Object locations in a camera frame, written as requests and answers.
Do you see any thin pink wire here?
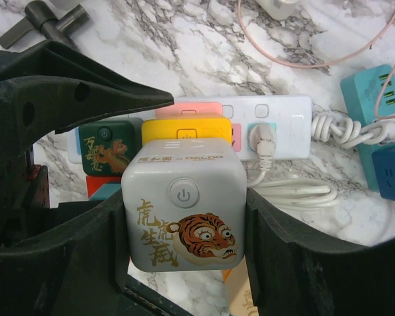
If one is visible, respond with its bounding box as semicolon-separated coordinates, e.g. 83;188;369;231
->
237;0;395;119

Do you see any dark metal T-handle tool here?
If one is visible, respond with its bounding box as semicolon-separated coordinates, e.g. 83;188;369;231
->
0;1;90;51

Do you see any teal cube plug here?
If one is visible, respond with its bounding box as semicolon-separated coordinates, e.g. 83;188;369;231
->
89;183;121;201

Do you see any white coiled power cord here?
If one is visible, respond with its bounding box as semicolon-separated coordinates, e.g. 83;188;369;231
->
246;111;395;238

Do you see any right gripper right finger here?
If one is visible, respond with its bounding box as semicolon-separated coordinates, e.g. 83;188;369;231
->
245;189;395;315

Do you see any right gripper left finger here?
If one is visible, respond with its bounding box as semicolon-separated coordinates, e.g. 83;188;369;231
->
0;193;186;315

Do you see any dark blue cube socket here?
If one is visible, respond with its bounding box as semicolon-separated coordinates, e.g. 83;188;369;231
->
372;145;395;201

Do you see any yellow cube socket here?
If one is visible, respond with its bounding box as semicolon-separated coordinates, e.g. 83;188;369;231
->
141;114;232;145

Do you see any red cube socket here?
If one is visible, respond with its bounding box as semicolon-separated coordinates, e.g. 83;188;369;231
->
86;175;121;198

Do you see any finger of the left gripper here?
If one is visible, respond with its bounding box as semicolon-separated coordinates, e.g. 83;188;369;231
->
0;40;174;245

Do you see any teal USB power strip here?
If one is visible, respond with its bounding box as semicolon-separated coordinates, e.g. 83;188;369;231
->
340;65;395;192

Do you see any white long power strip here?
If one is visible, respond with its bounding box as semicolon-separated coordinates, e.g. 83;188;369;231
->
67;94;313;165

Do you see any white tiger cube socket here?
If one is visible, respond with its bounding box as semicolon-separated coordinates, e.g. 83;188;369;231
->
121;138;247;272

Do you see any dark green tiger cube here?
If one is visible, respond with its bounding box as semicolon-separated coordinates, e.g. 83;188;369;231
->
78;117;144;176

